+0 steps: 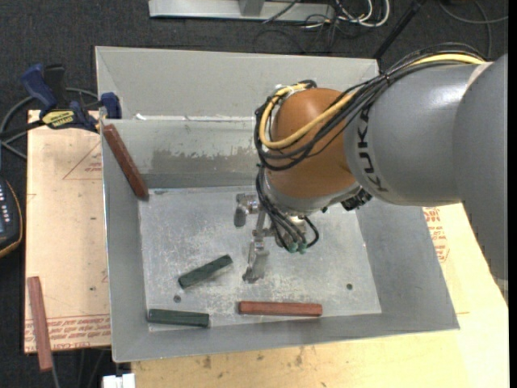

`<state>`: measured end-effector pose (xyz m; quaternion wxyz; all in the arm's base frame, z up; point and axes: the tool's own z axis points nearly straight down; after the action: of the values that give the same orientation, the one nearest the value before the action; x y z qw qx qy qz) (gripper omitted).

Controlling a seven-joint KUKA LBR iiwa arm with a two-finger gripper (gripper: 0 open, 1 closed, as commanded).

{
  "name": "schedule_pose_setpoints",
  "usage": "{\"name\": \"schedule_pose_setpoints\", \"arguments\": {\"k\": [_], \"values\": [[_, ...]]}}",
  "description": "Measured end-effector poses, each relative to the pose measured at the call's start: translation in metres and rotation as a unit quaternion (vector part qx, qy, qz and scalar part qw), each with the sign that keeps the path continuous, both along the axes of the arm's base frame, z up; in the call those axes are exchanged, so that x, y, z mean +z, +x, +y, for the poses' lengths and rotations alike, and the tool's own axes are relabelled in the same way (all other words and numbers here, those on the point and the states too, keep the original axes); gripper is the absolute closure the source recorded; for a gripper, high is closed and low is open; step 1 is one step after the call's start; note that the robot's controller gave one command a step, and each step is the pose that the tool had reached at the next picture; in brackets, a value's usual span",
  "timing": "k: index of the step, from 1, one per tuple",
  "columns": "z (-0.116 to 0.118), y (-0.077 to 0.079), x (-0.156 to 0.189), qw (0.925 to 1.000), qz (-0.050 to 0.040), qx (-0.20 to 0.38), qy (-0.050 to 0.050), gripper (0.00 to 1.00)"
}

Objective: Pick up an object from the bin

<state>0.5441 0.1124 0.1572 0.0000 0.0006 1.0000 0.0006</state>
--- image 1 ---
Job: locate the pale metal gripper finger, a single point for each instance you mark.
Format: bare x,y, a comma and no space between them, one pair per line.
249,266
262,263

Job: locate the dark green flat block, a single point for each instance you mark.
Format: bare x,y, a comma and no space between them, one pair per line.
178,318
205,272

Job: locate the red-brown flat block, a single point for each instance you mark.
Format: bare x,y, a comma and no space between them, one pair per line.
126,161
40,322
280,309

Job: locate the grey metal bin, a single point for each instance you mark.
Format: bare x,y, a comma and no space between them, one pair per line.
194,233

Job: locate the brown cardboard board, red print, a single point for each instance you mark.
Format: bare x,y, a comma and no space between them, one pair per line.
66,224

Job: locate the black cylinder on white bracket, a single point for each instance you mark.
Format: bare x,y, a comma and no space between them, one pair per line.
356,200

